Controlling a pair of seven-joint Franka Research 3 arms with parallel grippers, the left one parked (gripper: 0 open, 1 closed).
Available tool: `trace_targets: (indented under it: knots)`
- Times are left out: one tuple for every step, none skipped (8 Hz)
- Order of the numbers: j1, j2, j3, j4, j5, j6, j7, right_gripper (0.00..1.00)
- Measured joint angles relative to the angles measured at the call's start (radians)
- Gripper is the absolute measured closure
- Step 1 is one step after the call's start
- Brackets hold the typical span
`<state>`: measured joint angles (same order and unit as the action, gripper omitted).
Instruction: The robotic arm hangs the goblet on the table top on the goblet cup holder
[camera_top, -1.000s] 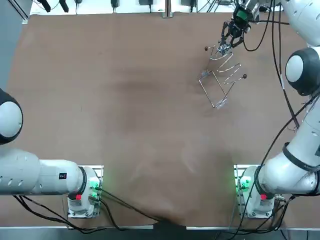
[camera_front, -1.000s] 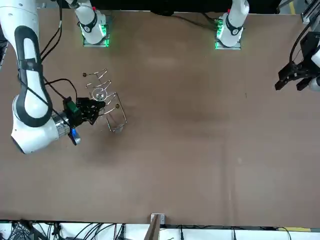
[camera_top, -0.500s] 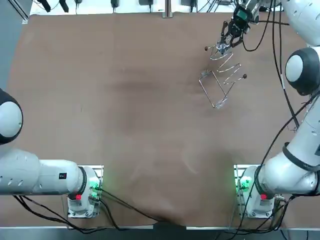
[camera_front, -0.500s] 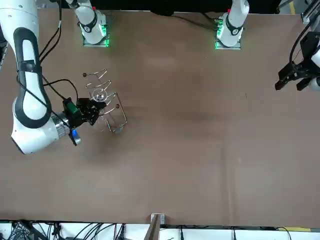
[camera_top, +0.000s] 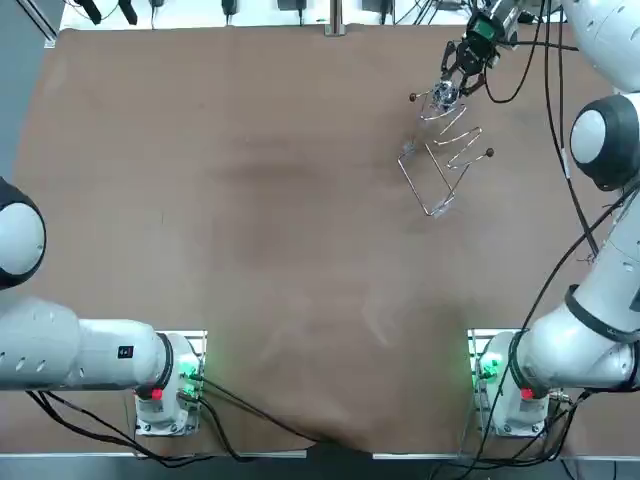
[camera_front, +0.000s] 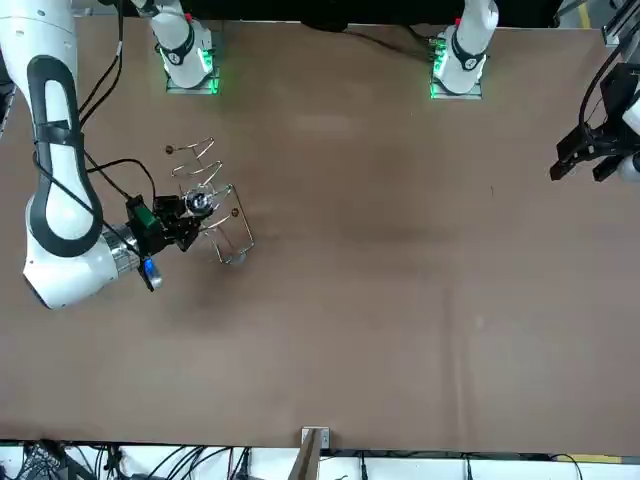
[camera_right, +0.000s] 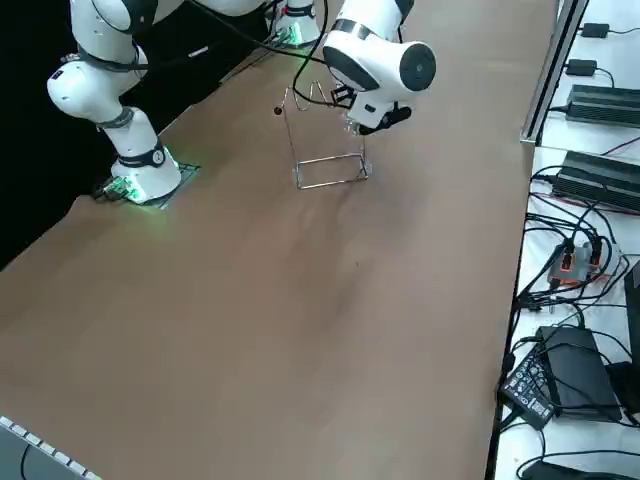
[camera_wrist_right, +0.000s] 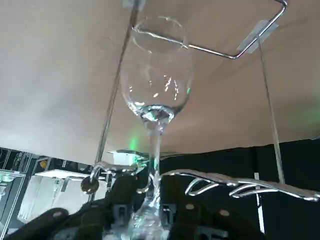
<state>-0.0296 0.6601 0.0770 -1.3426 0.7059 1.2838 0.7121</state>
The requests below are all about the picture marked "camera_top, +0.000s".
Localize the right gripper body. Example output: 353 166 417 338
457 32 501 74

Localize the clear glass goblet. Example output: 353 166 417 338
424 79 462 119

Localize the wire goblet holder rack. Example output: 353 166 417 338
397 89 496 219

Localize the aluminium post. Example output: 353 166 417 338
323 0 347 37

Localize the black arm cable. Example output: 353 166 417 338
542 0 601 259

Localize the black base cable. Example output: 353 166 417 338
187 372 324 446

